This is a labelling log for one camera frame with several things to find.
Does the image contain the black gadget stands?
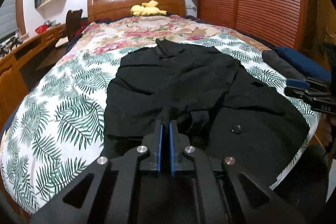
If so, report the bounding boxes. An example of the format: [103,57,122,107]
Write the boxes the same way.
[0,35,25,57]

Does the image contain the red cloth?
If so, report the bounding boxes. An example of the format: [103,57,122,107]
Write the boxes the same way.
[75,17,89,37]

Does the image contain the person's right hand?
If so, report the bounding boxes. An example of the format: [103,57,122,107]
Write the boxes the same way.
[324,119,336,149]

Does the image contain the navy folded cloth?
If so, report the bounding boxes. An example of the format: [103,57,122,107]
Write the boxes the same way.
[273,46,333,83]

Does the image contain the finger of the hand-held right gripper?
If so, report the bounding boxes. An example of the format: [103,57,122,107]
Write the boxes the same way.
[285,87,332,104]
[286,78,329,90]

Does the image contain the dark wooden chair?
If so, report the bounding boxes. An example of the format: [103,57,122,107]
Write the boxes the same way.
[55,9,84,49]

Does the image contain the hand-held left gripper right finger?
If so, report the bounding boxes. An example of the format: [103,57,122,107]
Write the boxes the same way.
[169,122,307,224]

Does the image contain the wooden window frame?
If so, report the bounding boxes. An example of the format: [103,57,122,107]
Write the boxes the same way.
[15,0,29,38]

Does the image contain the yellow plush toy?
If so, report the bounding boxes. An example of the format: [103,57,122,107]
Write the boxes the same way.
[130,0,167,17]

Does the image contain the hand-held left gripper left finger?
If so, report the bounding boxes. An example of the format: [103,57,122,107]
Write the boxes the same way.
[30,120,165,224]

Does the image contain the wooden desk with cabinets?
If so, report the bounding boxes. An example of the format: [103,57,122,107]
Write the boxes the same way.
[0,22,68,132]

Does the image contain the grey folded cloth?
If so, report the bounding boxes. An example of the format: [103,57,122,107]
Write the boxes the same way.
[262,50,306,81]

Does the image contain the black buttoned coat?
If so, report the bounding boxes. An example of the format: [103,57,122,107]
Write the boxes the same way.
[104,38,311,180]

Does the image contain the grey window blind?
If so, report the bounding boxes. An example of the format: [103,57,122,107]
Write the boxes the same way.
[0,0,19,43]

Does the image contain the wooden bed headboard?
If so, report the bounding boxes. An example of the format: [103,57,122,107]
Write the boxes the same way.
[87,0,186,23]

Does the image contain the leaf print bedsheet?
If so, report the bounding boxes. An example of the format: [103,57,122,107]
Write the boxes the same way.
[0,32,321,214]

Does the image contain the floral blanket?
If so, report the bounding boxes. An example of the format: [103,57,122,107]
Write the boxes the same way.
[62,15,263,57]

